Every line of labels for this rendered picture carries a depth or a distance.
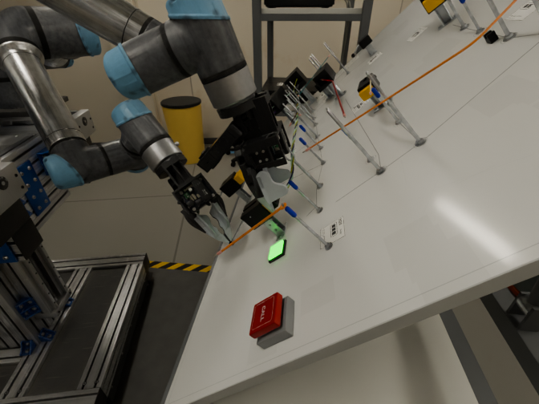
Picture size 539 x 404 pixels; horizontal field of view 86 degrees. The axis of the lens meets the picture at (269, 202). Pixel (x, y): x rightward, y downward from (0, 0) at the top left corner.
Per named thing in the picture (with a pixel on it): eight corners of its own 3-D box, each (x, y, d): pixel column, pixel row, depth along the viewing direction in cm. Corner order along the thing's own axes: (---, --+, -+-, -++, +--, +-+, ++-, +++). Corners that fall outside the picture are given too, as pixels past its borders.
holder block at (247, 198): (233, 210, 101) (211, 192, 98) (257, 191, 96) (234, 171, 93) (229, 218, 98) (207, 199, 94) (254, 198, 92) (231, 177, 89)
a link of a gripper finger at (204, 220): (220, 251, 59) (192, 216, 59) (218, 250, 65) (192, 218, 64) (232, 241, 60) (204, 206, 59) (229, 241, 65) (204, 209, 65)
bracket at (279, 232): (279, 227, 63) (263, 213, 62) (287, 222, 62) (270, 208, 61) (277, 241, 60) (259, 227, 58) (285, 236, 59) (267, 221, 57)
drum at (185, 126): (208, 150, 362) (202, 94, 325) (207, 164, 327) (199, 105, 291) (174, 151, 357) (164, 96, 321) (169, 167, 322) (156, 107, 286)
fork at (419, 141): (428, 141, 44) (373, 69, 39) (417, 148, 45) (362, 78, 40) (424, 136, 46) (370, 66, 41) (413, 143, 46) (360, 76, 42)
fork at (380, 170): (387, 170, 47) (331, 106, 42) (378, 176, 48) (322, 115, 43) (384, 165, 49) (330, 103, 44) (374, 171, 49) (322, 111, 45)
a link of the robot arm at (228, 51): (167, 6, 43) (219, -19, 41) (202, 80, 48) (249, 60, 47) (148, 5, 36) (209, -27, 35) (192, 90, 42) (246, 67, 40)
